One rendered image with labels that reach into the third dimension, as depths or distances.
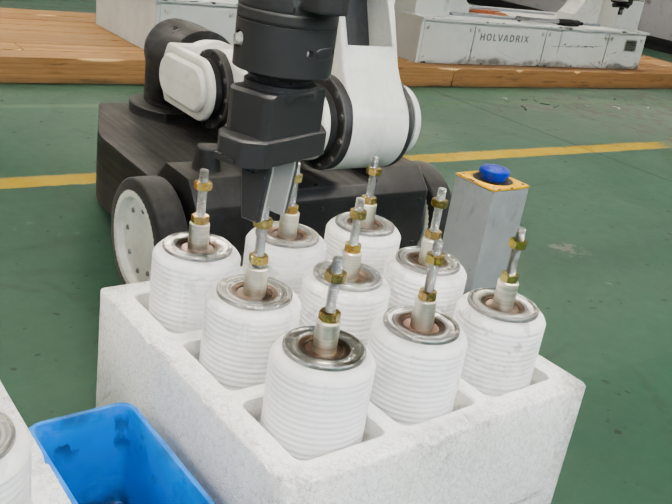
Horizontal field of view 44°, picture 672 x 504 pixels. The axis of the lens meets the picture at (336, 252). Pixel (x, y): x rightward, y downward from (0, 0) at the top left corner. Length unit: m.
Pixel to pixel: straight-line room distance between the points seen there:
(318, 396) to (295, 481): 0.07
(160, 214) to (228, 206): 0.11
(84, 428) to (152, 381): 0.08
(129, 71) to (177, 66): 1.21
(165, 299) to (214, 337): 0.11
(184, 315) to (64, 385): 0.28
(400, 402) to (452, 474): 0.09
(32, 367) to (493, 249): 0.63
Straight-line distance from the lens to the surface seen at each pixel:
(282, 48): 0.71
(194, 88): 1.51
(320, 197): 1.35
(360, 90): 1.21
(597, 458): 1.17
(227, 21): 2.98
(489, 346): 0.86
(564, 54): 4.14
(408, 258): 0.96
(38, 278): 1.41
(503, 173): 1.10
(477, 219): 1.09
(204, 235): 0.90
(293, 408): 0.72
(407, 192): 1.46
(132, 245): 1.34
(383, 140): 1.23
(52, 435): 0.87
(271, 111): 0.71
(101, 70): 2.75
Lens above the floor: 0.61
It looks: 22 degrees down
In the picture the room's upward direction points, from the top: 9 degrees clockwise
